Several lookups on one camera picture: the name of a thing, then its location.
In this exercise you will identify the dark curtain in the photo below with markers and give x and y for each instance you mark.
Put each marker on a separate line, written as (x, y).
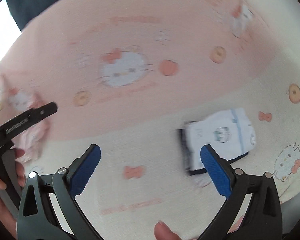
(40, 0)

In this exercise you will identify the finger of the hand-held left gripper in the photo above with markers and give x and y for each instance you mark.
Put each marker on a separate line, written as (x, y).
(45, 110)

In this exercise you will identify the pink printed pajama garment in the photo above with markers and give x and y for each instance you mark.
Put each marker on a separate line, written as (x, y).
(37, 135)

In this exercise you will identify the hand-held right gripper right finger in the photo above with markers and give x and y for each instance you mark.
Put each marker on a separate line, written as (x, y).
(216, 172)

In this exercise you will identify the white printed pants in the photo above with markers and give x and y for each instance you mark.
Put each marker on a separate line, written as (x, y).
(222, 135)

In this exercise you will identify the dark navy garment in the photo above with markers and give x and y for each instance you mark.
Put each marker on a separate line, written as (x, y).
(183, 150)

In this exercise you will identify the person's left hand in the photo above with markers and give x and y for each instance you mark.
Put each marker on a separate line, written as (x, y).
(0, 205)

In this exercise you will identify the person's right hand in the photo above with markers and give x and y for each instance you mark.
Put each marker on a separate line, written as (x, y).
(168, 232)

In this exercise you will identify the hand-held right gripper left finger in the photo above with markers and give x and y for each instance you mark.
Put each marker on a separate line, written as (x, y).
(86, 172)

